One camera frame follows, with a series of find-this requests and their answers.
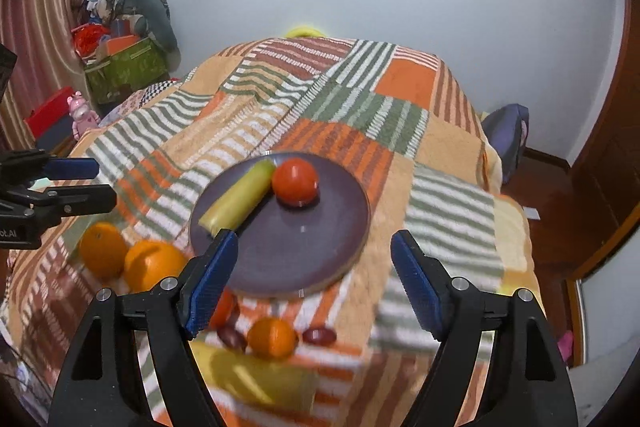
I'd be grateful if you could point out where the dark red date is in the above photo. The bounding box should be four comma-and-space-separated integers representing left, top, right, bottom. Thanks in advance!
302, 327, 337, 346
216, 325, 248, 353

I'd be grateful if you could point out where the red stool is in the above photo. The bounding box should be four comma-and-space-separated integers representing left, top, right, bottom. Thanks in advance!
24, 87, 81, 142

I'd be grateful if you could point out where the striped patchwork blanket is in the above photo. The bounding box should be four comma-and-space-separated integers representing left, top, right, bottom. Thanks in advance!
0, 37, 546, 427

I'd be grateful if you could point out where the purple backpack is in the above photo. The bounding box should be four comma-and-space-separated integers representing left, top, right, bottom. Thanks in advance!
481, 103, 530, 186

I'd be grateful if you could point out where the pink toy figure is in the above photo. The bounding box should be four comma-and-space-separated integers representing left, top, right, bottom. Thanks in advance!
68, 91, 102, 140

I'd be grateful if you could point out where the small red tomato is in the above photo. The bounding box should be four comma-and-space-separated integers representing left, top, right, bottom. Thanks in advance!
207, 289, 239, 331

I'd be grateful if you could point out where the striped curtain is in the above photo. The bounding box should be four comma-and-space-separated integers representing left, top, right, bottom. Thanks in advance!
0, 0, 108, 152

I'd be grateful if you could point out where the small orange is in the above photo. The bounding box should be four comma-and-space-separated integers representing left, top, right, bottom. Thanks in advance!
247, 317, 300, 361

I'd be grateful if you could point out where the yellow-green squash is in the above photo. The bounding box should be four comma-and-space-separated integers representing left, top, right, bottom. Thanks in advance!
199, 159, 277, 238

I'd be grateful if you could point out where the purple round plate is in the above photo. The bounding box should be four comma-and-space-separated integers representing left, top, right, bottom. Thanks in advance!
189, 152, 372, 299

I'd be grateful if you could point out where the large orange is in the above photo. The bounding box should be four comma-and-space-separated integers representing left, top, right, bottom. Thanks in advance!
123, 240, 190, 294
79, 222, 130, 280

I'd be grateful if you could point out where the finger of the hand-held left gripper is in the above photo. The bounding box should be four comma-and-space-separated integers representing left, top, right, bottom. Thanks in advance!
0, 185, 118, 228
0, 149, 100, 184

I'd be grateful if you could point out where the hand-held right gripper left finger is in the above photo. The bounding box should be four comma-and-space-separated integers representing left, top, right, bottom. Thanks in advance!
48, 229, 239, 427

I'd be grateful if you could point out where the wooden door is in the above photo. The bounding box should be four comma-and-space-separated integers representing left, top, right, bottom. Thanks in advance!
570, 0, 640, 258

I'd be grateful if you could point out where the red plastic bag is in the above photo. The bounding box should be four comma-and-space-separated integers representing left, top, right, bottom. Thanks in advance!
71, 24, 110, 58

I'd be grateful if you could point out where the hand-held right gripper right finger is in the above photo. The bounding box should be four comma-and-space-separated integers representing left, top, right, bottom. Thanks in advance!
390, 229, 580, 427

